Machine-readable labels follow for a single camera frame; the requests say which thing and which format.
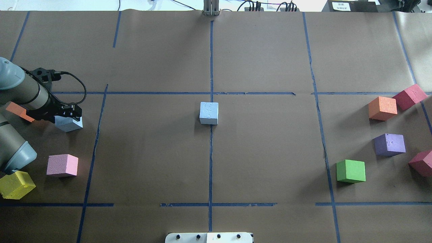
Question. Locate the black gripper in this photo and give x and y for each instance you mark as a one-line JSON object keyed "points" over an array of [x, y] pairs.
{"points": [[56, 108]]}

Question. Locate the light blue block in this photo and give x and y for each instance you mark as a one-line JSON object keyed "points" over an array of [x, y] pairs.
{"points": [[208, 113], [67, 127]]}

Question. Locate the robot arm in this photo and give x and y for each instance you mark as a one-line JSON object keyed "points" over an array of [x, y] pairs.
{"points": [[28, 94]]}

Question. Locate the pink foam block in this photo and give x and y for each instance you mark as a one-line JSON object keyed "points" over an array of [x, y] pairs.
{"points": [[62, 165]]}

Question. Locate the orange foam block left side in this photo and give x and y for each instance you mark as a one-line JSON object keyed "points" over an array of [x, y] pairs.
{"points": [[19, 111]]}

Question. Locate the orange foam block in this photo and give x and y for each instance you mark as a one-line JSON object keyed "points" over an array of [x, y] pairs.
{"points": [[382, 108], [19, 111]]}

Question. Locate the yellow foam block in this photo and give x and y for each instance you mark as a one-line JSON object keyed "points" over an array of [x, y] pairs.
{"points": [[16, 186]]}

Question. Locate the black power box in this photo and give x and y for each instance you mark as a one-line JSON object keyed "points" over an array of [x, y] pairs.
{"points": [[349, 6]]}

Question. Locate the green foam block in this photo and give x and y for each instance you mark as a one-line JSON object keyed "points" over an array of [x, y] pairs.
{"points": [[350, 171]]}

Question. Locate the orange foam block right side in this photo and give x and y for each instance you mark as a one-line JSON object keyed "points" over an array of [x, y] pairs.
{"points": [[382, 108]]}

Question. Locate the purple foam block right side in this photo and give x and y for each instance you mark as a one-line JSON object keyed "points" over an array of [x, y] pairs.
{"points": [[389, 145]]}

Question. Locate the red foam block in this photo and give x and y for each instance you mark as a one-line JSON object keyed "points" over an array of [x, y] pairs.
{"points": [[409, 97]]}

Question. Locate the crimson foam block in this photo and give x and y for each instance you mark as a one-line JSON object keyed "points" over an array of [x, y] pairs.
{"points": [[422, 163]]}

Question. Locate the aluminium frame post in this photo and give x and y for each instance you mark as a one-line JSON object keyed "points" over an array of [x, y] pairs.
{"points": [[211, 8]]}

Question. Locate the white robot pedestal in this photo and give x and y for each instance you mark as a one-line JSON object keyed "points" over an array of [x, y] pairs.
{"points": [[210, 237]]}

